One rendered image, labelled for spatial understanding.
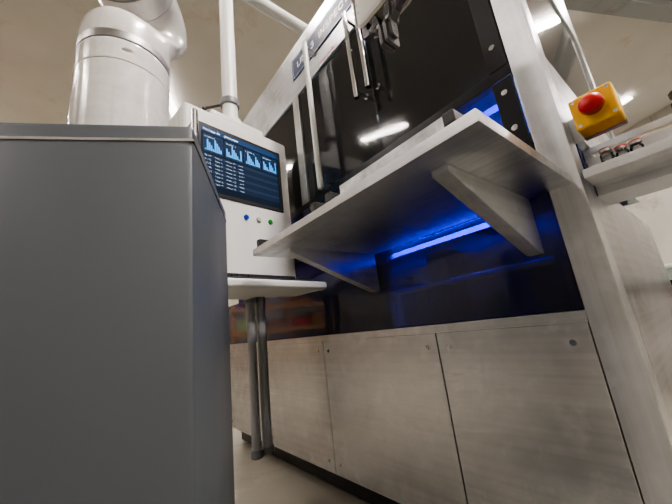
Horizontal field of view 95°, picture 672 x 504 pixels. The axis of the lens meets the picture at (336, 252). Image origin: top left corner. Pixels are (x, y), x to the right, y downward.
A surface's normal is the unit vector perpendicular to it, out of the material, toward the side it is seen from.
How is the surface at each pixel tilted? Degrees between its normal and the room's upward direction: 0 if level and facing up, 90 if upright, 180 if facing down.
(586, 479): 90
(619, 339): 90
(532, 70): 90
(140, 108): 90
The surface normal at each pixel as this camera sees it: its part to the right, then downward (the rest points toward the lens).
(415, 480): -0.78, -0.06
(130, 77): 0.66, -0.26
